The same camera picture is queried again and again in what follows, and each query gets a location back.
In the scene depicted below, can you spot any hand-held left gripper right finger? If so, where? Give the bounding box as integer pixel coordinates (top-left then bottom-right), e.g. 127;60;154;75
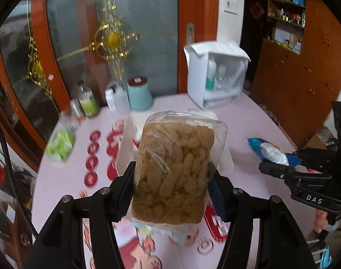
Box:
210;174;317;269

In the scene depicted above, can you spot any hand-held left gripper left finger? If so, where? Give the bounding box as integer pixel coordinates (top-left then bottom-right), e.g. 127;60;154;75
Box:
25;161;136;269

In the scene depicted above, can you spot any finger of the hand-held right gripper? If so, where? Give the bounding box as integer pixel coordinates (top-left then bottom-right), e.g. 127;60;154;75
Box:
259;159;331;185
289;148;338;172

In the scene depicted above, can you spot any blue and white snack packet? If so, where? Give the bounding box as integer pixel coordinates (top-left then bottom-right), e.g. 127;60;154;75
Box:
247;137;290;166

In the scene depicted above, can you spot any white plastic tray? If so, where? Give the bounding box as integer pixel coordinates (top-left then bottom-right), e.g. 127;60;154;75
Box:
114;111;234;180

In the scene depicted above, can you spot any clear bag of puffed snacks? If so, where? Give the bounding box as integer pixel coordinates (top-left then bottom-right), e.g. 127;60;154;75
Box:
125;111;227;235

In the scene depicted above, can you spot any person's right hand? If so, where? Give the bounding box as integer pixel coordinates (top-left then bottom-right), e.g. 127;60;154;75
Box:
313;209;335;234

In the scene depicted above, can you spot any cardboard box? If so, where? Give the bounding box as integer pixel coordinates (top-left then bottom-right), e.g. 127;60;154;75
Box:
306;126;339;150

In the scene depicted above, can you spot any pale blue snack packet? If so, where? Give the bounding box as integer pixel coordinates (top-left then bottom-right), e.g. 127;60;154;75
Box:
130;220;200;247

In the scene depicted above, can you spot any wooden cabinet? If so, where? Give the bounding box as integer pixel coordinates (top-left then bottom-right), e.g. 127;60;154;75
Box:
250;0;341;149

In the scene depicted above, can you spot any green tissue pack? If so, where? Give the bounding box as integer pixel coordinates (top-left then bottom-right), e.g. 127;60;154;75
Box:
44;130;76;163

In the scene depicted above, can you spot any glass tumbler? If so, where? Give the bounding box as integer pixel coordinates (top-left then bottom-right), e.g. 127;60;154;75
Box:
59;111;80;132

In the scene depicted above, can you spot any white squeeze bottle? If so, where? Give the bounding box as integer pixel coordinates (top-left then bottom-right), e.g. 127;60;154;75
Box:
111;81;131;112

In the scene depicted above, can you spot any green label glass bottle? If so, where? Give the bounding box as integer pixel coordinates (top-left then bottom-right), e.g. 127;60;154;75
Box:
77;80;100;117

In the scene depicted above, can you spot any small clear jar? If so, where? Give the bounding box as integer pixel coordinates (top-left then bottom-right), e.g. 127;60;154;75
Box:
70;99;84;121

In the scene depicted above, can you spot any teal canister with brown lid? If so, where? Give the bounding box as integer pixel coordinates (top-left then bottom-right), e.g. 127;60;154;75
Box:
127;76;153;111

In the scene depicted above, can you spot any white bottle with teal base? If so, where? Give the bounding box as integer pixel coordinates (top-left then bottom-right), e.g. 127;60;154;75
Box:
206;62;217;90

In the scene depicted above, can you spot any clear bottle with white cap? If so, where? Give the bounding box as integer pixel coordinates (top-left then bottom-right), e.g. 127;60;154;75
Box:
217;64;227;89

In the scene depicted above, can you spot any white lidded storage box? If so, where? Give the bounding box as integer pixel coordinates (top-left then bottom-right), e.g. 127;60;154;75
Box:
184;41;251;110

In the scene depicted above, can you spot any small gold door ornament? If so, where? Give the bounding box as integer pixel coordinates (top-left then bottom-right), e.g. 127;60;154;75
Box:
25;38;55;101

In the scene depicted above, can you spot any large gold door ornament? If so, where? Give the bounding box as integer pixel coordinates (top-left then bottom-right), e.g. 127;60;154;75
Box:
89;1;143;85

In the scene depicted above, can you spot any wooden glass door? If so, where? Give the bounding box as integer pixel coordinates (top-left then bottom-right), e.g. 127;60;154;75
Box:
0;0;220;171

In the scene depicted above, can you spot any red diamond wall sticker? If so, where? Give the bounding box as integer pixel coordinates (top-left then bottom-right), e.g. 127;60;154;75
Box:
249;1;264;20

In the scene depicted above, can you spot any metal door handle plate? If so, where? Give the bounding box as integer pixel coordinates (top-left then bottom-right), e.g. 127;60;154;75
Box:
186;23;195;45

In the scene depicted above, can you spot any white wall switch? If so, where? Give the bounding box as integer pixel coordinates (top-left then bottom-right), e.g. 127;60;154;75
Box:
223;0;240;14

